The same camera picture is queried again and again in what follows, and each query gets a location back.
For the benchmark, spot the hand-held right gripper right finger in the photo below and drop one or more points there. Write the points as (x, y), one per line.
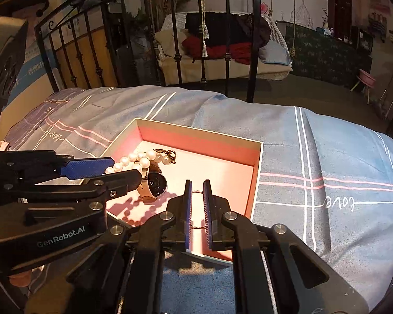
(207, 214)

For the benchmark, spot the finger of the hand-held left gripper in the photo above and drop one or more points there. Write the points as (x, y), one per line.
(85, 167)
(121, 181)

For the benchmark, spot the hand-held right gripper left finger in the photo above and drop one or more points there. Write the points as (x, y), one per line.
(189, 214)

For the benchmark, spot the thin gold hoop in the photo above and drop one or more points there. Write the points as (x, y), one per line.
(197, 191)

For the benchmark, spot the rose gold watch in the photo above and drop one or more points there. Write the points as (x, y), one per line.
(157, 183)

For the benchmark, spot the pink jewelry box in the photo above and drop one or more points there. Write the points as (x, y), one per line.
(216, 170)

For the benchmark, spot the blue and white board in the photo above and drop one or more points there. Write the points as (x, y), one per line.
(29, 75)

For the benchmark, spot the blue plaid bed sheet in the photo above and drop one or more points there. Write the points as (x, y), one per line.
(298, 153)

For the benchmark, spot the grey appliance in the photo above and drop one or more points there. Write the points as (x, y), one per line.
(6, 49)

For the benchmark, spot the white wicker swing chair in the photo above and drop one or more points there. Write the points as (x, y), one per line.
(275, 68)

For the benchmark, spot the red cloth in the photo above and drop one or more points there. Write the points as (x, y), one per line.
(239, 54)

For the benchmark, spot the light blue cushion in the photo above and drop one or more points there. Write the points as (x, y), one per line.
(275, 54)

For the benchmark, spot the black clothes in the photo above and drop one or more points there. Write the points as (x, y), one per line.
(245, 27)

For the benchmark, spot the green floral covered counter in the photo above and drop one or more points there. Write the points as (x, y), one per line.
(327, 55)

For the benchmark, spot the pink stool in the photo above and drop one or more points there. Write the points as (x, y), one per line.
(366, 77)

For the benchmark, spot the black metal bed frame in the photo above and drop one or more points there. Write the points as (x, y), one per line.
(253, 39)

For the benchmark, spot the wall poster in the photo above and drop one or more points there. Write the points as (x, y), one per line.
(298, 3)

